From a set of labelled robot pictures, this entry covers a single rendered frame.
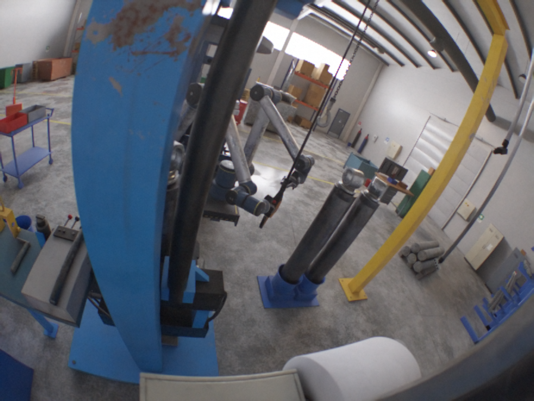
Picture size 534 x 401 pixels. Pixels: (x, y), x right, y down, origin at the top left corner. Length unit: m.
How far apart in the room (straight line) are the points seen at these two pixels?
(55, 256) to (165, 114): 0.90
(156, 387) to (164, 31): 0.54
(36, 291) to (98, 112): 0.81
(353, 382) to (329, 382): 0.04
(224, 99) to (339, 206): 1.44
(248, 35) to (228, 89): 0.12
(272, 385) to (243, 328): 1.84
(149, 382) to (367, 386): 0.38
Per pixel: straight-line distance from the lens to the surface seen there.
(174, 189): 0.96
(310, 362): 0.48
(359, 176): 1.75
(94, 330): 2.07
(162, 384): 0.43
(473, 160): 11.40
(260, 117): 2.18
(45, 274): 1.07
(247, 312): 2.37
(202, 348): 1.98
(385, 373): 0.51
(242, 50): 0.48
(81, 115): 0.41
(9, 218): 1.42
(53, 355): 2.26
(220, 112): 0.49
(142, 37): 0.35
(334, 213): 1.79
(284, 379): 0.48
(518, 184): 10.81
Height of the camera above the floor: 2.00
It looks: 29 degrees down
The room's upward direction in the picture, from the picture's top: 24 degrees clockwise
